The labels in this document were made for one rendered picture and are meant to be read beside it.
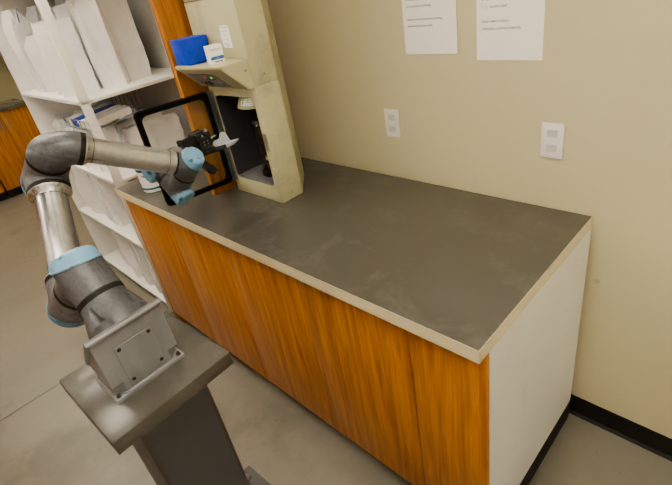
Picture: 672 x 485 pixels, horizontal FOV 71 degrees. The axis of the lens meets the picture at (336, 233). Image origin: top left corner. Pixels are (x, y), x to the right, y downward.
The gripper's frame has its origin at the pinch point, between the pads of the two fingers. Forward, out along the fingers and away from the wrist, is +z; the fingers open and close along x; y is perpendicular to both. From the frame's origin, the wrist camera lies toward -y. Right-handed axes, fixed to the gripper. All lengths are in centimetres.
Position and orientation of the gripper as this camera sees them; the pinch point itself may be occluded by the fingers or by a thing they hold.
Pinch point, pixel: (228, 138)
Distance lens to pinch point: 189.8
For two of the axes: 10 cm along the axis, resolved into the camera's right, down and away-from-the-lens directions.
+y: -2.1, -8.3, -5.2
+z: 6.7, -5.1, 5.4
